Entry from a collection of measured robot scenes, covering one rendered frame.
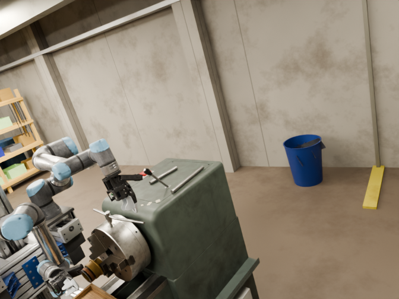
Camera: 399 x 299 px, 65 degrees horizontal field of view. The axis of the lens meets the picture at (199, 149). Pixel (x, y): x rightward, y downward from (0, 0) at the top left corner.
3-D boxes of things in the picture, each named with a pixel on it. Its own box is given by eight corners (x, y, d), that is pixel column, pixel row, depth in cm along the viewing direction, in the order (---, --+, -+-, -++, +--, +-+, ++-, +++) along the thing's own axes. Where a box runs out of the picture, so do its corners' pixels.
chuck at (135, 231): (117, 249, 180) (104, 206, 165) (155, 274, 162) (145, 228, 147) (112, 253, 178) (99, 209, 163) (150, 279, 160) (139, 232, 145)
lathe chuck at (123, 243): (112, 253, 178) (99, 209, 163) (150, 279, 160) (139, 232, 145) (99, 263, 172) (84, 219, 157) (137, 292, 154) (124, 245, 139)
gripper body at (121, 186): (111, 203, 139) (99, 178, 137) (126, 193, 145) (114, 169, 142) (120, 202, 133) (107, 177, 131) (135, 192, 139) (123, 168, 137)
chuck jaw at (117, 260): (117, 248, 154) (131, 254, 146) (120, 257, 156) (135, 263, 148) (98, 263, 147) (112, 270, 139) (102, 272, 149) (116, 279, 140)
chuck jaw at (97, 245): (110, 247, 159) (97, 228, 160) (113, 245, 156) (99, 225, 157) (91, 261, 152) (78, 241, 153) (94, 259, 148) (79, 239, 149)
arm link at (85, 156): (71, 155, 142) (79, 153, 134) (93, 146, 149) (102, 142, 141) (79, 171, 144) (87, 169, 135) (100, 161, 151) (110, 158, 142)
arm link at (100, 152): (100, 139, 140) (107, 136, 134) (111, 161, 142) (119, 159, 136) (84, 146, 136) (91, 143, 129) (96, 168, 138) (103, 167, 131)
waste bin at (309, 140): (334, 171, 390) (328, 129, 372) (328, 190, 356) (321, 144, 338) (295, 171, 417) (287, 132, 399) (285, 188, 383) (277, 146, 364)
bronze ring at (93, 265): (91, 253, 153) (76, 267, 147) (102, 257, 147) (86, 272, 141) (100, 267, 156) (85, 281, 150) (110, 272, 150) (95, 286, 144)
